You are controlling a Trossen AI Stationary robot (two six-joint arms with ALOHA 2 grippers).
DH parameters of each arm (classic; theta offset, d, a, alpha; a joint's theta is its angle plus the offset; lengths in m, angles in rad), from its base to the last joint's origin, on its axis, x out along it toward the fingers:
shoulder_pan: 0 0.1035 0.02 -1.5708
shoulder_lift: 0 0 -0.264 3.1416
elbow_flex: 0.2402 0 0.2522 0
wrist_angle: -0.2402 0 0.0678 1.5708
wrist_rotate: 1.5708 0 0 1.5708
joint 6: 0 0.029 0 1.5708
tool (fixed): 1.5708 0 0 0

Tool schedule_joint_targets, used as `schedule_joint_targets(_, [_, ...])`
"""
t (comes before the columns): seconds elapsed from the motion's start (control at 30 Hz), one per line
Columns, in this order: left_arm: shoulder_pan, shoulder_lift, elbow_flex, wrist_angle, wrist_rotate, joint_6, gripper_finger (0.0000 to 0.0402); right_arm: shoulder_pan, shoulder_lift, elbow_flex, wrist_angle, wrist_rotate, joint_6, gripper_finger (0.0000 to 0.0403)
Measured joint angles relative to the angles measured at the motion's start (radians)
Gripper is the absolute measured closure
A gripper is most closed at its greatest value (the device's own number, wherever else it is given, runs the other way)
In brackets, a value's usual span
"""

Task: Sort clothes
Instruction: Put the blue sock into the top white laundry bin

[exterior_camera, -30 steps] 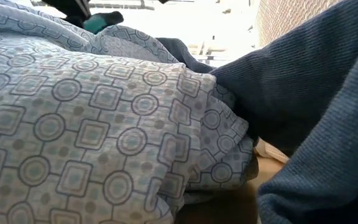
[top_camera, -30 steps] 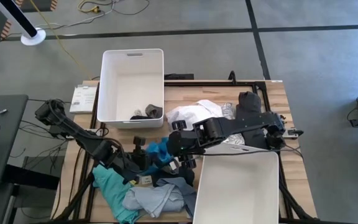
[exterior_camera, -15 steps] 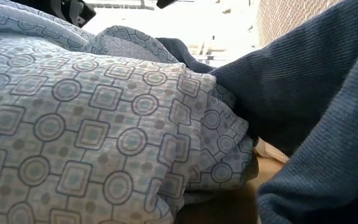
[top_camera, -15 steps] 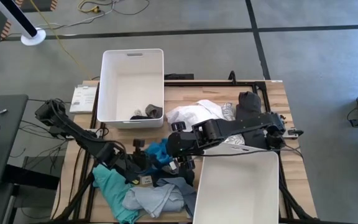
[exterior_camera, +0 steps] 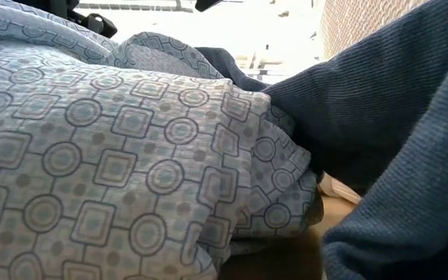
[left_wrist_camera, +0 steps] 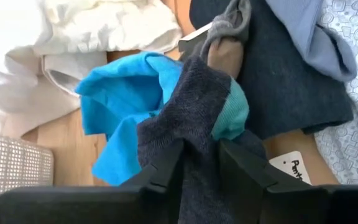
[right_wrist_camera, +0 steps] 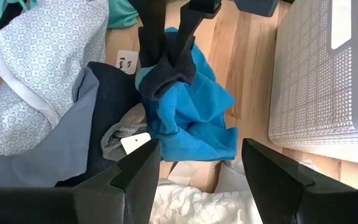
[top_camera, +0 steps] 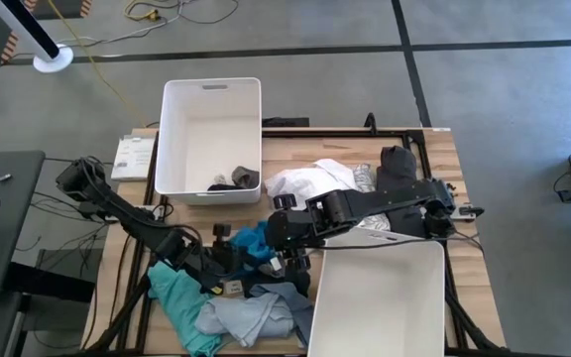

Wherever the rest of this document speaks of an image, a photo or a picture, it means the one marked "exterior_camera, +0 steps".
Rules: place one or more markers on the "dark blue knit sweater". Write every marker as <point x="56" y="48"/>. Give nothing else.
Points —
<point x="364" y="116"/>

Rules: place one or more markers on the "white perforated plastic basket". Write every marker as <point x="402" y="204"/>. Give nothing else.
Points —
<point x="356" y="23"/>

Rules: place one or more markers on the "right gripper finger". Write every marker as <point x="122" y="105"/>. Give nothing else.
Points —
<point x="206" y="4"/>

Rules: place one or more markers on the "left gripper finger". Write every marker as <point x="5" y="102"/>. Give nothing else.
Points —
<point x="101" y="24"/>

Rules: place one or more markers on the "light blue geometric patterned garment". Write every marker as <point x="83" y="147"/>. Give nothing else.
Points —
<point x="92" y="155"/>

